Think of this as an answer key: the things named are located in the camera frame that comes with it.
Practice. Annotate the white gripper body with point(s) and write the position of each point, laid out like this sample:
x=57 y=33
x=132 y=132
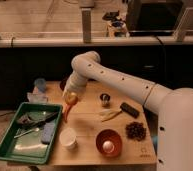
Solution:
x=75 y=84

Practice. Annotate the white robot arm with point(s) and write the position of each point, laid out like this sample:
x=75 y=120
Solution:
x=173 y=107

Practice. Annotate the small metal cup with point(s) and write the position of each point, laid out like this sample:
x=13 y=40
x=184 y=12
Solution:
x=105 y=99

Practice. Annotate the blue plastic cup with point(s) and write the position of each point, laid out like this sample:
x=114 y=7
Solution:
x=40 y=84

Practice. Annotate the white paper cup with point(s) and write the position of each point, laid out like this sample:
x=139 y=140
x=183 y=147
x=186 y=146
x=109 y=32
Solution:
x=67 y=138

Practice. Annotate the purple bowl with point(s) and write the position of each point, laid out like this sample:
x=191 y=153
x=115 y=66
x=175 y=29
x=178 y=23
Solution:
x=62 y=84

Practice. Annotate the orange carrot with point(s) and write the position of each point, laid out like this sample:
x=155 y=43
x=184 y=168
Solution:
x=66 y=112

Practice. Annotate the black remote control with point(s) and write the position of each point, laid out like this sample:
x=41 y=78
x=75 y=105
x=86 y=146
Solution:
x=129 y=109

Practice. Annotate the blue sponge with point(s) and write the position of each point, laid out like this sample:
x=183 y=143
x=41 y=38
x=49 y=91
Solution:
x=47 y=132

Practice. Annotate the orange bowl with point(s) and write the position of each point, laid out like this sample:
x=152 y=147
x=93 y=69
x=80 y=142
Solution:
x=109 y=135

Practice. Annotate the white plastic spoon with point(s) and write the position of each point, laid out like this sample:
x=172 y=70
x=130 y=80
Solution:
x=26 y=132

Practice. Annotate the cluttered small box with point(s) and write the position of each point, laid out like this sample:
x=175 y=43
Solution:
x=117 y=29

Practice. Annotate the white egg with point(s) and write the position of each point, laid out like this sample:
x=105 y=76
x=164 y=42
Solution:
x=108 y=146

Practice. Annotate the green plastic tray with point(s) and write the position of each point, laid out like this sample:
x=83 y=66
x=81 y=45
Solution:
x=31 y=133

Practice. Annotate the dark grape bunch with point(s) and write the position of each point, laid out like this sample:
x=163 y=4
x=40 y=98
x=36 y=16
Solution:
x=135 y=131

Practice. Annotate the dark monitor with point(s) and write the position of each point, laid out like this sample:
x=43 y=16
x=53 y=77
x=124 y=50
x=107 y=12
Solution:
x=147 y=15

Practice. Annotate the black handled knife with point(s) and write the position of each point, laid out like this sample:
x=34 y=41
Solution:
x=26 y=122

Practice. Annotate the grey metal post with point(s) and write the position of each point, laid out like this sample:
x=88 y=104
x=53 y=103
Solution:
x=86 y=24

